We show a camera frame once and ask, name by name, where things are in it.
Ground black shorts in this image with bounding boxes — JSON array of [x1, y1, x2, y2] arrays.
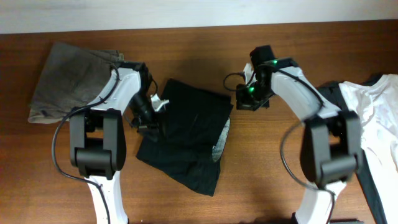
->
[[136, 79, 233, 197]]

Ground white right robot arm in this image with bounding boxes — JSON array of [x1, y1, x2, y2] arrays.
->
[[236, 58, 363, 223]]

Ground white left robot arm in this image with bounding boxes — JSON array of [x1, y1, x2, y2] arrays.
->
[[69, 62, 160, 223]]

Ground folded grey shorts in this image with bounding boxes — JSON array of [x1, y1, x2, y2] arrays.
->
[[28, 42, 124, 124]]

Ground white t-shirt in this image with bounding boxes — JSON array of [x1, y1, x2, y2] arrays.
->
[[339, 74, 397, 223]]

